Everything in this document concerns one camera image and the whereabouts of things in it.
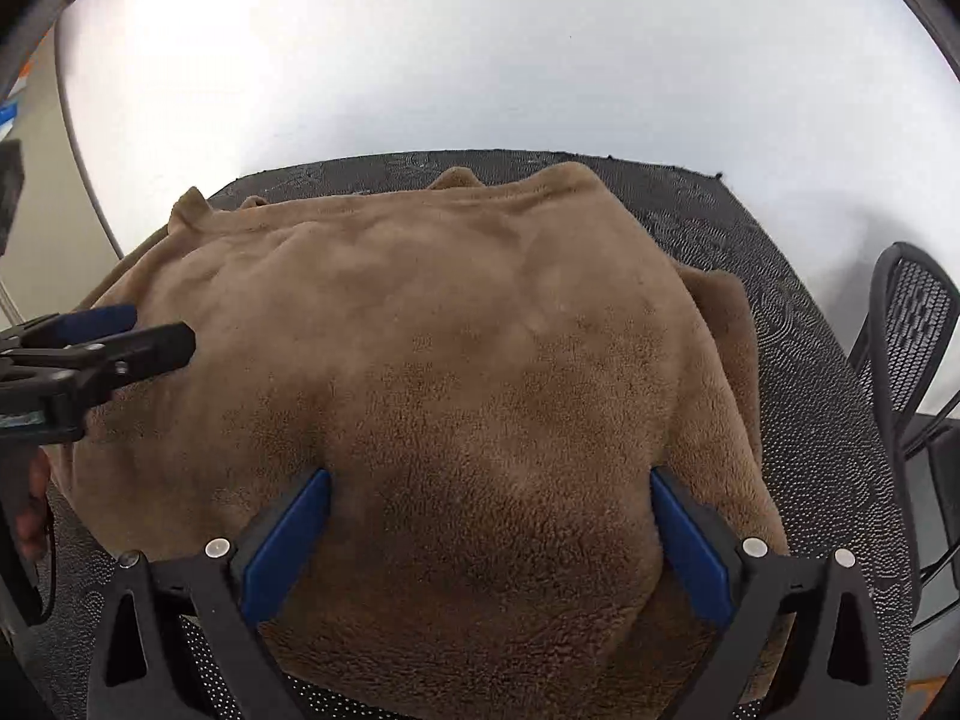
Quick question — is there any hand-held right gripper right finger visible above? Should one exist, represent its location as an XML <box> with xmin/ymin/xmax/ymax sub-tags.
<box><xmin>649</xmin><ymin>465</ymin><xmax>891</xmax><ymax>720</ymax></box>

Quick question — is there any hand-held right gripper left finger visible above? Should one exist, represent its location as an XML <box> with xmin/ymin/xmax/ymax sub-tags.
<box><xmin>86</xmin><ymin>467</ymin><xmax>335</xmax><ymax>720</ymax></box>

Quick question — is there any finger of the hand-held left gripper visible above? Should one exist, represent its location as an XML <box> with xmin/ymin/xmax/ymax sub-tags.
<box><xmin>0</xmin><ymin>304</ymin><xmax>140</xmax><ymax>353</ymax></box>
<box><xmin>0</xmin><ymin>322</ymin><xmax>197</xmax><ymax>410</ymax></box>

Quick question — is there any brown fleece sweater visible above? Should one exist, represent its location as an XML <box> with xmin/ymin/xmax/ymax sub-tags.
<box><xmin>45</xmin><ymin>161</ymin><xmax>788</xmax><ymax>720</ymax></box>

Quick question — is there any person's left hand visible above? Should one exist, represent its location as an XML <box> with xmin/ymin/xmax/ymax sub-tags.
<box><xmin>15</xmin><ymin>452</ymin><xmax>55</xmax><ymax>563</ymax></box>

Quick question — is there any grey door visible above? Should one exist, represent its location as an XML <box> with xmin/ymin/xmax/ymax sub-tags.
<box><xmin>0</xmin><ymin>22</ymin><xmax>125</xmax><ymax>331</ymax></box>

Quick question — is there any black dotted table mat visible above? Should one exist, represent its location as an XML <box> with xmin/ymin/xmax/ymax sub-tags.
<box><xmin>22</xmin><ymin>150</ymin><xmax>920</xmax><ymax>720</ymax></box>

